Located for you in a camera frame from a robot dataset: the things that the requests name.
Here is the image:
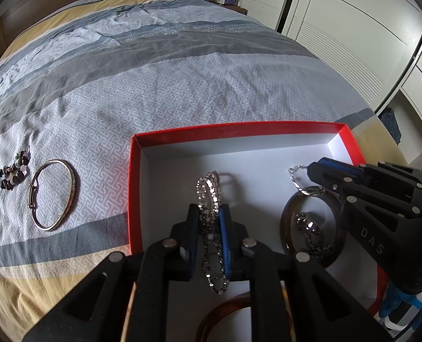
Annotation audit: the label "blue jeans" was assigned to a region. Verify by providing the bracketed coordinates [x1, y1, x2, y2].
[380, 109, 404, 146]

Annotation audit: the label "red cardboard box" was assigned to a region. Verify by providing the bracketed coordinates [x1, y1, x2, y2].
[127, 121, 388, 342]

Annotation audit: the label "amber bangle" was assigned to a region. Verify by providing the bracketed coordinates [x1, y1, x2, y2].
[196, 292, 297, 342]

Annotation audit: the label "person's right hand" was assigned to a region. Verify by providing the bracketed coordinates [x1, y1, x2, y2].
[378, 281, 422, 329]

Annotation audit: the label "striped duvet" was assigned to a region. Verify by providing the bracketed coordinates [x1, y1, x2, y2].
[0, 0, 407, 342]

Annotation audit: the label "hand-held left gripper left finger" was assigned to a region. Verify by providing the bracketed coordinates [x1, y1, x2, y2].
[21, 203, 202, 342]

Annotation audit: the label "silver bangle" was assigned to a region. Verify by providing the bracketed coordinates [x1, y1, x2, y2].
[29, 160, 79, 232]

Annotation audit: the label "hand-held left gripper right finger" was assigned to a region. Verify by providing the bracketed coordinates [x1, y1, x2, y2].
[218, 204, 397, 342]

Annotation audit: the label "wooden nightstand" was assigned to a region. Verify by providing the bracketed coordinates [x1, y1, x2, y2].
[211, 2, 249, 15]

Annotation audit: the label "rhinestone bracelet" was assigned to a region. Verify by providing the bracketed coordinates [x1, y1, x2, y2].
[196, 171, 231, 296]

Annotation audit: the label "brown bangle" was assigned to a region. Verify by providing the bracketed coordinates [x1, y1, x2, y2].
[279, 190, 349, 269]

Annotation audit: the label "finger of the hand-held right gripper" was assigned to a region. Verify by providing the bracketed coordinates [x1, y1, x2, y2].
[308, 162, 422, 221]
[319, 158, 422, 210]

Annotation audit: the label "wooden headboard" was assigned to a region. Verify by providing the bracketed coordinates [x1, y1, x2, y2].
[0, 0, 187, 54]

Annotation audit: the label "white wardrobe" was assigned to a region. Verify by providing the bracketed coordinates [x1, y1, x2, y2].
[227, 0, 422, 115]

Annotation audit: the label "silver link bracelet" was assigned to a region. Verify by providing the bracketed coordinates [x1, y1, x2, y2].
[287, 165, 327, 197]

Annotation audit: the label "dark beaded bracelet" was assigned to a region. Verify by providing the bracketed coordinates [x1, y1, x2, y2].
[0, 146, 32, 190]

